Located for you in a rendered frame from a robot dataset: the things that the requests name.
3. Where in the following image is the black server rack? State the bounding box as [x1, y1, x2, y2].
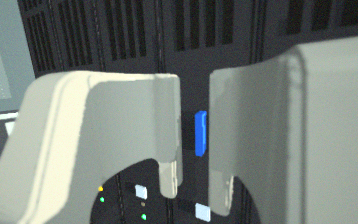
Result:
[0, 0, 358, 224]

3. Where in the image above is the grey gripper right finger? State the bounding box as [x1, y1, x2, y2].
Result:
[209, 37, 358, 224]

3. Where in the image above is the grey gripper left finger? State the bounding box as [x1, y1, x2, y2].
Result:
[0, 71, 183, 224]

